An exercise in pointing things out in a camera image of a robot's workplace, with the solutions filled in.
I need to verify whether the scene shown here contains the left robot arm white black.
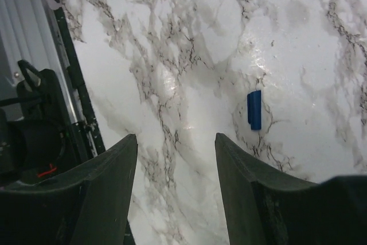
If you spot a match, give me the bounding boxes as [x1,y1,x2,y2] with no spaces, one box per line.
[1,60,81,186]

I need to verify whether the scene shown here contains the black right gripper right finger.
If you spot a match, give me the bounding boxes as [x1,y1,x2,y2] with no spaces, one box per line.
[215,133,366,244]

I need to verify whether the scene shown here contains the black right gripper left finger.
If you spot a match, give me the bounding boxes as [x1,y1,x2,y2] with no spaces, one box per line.
[1,134,138,244]

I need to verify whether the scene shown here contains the aluminium frame rail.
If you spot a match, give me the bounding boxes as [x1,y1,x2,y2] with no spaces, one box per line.
[1,0,83,124]

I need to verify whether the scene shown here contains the blue marker cap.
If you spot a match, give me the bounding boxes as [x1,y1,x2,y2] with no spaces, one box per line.
[247,90,262,131]

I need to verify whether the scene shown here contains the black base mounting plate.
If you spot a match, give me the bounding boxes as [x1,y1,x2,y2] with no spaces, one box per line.
[50,7,106,162]

